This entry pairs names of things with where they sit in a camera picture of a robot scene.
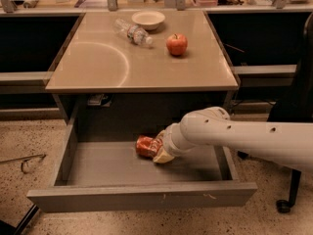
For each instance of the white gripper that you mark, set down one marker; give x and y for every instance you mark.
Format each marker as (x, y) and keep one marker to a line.
(168, 139)

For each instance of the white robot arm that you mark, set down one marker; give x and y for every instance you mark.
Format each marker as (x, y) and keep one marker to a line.
(284, 143)

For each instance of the grey open top drawer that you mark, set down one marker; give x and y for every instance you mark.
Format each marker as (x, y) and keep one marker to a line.
(98, 168)

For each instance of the grey cabinet with beige top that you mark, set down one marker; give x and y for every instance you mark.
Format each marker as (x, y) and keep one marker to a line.
(97, 60)

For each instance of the red apple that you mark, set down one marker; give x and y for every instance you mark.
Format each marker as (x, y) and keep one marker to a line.
(177, 44)

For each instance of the clear plastic water bottle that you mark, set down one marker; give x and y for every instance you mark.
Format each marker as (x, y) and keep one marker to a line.
(132, 32)

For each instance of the white bowl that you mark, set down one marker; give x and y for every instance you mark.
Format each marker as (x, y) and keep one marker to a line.
(148, 20)

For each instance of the black office chair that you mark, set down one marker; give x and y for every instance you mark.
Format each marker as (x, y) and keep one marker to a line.
(297, 104)

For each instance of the metal hook on floor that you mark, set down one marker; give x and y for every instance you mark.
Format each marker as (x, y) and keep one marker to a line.
(23, 160)

